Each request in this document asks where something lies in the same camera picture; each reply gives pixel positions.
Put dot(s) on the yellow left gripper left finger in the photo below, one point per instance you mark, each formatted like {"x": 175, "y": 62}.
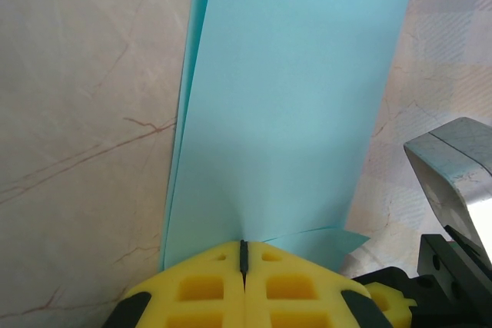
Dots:
{"x": 200, "y": 289}

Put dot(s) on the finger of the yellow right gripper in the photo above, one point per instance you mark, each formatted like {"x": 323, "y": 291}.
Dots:
{"x": 396, "y": 309}

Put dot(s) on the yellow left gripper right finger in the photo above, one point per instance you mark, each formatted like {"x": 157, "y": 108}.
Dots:
{"x": 292, "y": 289}

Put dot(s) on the teal cloth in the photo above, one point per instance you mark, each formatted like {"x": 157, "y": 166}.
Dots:
{"x": 288, "y": 93}

